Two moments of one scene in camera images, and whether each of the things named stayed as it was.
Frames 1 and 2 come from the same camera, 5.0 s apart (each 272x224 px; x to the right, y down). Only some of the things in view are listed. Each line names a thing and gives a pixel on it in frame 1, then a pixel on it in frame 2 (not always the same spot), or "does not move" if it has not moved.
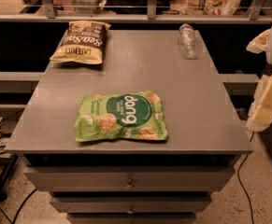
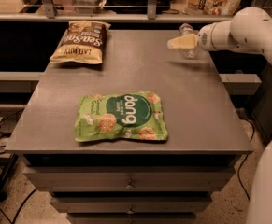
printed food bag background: [221, 0] does not move
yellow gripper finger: [268, 101] → [214, 36]
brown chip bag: [82, 43] does not move
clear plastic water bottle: [189, 42] does not move
